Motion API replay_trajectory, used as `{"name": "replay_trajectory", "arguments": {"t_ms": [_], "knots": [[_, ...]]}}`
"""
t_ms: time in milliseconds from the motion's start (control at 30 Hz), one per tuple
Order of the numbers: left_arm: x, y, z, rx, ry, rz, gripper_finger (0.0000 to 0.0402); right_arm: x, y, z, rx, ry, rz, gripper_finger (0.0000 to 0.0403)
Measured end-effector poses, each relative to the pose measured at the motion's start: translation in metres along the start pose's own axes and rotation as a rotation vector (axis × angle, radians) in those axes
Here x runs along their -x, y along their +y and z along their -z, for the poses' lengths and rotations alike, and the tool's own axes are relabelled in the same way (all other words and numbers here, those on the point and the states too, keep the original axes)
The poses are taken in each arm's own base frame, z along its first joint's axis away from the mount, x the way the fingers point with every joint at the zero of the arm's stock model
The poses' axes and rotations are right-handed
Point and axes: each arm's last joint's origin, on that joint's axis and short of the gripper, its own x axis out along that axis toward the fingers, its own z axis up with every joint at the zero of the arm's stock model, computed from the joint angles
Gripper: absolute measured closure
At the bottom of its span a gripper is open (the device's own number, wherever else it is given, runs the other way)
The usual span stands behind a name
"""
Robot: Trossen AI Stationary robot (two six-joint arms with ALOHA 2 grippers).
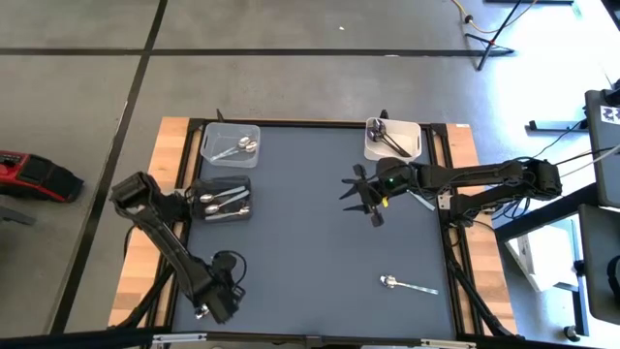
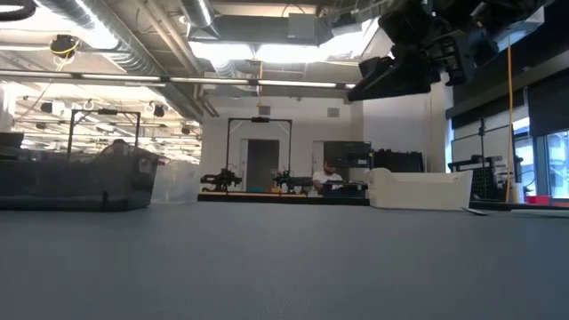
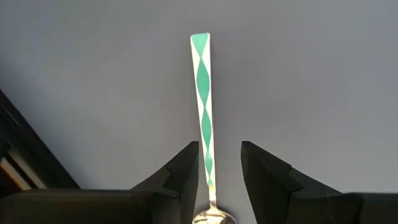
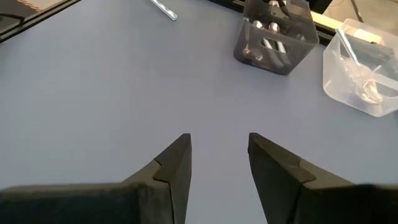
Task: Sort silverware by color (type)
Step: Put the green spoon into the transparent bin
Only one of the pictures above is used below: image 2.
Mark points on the black metal gantry frame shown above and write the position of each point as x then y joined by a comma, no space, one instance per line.
260,119
70,133

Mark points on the whiteboard panel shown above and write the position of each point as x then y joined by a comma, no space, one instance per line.
467,149

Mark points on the grey ceiling unit box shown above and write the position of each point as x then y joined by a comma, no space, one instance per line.
302,26

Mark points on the person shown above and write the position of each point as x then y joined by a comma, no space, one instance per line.
326,178

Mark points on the orange-edged background table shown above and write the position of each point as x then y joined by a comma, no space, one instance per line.
249,194

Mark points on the white plastic bin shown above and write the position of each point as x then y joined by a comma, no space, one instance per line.
418,193

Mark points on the black background robot arm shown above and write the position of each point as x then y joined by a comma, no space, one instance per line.
220,180
291,181

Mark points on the grey door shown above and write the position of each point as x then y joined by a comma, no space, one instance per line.
262,164

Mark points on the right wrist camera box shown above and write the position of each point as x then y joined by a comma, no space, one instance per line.
409,24

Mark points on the long ceiling tube light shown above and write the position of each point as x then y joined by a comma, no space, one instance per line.
209,80

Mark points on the round silver air duct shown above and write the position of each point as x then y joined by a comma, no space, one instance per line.
197,13

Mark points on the black pegboard cart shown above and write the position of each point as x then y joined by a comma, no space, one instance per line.
482,182

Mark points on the dark translucent plastic bin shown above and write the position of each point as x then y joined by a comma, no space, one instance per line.
66,186

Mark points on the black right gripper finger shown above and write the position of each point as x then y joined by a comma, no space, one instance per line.
382,67
395,86

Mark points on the red box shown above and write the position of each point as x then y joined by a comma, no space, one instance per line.
538,200

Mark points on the window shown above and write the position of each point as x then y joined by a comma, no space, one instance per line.
558,164

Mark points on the clear plastic bin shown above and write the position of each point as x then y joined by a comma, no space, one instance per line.
175,184

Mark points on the wall vent grille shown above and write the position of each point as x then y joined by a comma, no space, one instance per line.
264,110
333,112

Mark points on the black tripod stand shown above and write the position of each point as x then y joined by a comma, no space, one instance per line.
482,138

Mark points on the spiral silver air duct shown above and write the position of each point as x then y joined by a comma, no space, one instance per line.
133,53

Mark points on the dark monitor equipment stack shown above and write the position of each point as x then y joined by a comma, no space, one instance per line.
351,155

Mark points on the black storage cases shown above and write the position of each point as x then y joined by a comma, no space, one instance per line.
398,162

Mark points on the dark desk box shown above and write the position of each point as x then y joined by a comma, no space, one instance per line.
344,190

